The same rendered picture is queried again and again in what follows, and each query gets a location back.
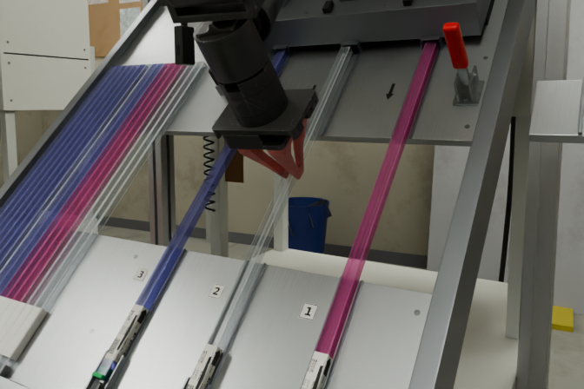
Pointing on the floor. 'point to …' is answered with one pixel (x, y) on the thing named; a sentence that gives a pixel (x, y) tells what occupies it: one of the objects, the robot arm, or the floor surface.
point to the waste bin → (308, 223)
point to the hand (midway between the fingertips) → (292, 170)
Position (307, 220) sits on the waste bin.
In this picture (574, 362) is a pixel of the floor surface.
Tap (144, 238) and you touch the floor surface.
